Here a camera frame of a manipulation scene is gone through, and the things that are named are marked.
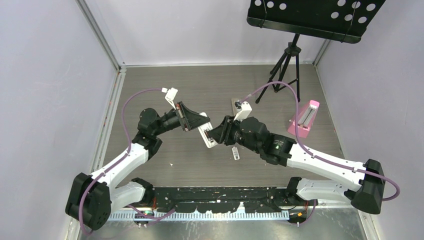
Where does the white remote face down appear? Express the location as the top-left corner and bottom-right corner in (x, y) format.
(197, 121), (218, 149)

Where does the black music stand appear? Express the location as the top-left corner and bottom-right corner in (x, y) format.
(246, 0), (385, 101)

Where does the white remote with buttons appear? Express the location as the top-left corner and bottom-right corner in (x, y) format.
(231, 98), (240, 109)

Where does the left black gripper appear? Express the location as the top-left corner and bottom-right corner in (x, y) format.
(153, 102), (210, 137)

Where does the pink box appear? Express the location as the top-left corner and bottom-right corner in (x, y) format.
(297, 100), (320, 138)

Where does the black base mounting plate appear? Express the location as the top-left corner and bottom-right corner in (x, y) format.
(120, 186), (319, 215)

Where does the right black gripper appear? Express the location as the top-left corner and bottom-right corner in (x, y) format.
(209, 114), (262, 153)

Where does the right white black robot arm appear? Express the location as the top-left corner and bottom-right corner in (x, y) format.
(203, 116), (386, 215)

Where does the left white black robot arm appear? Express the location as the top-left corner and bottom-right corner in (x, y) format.
(65, 102), (210, 231)

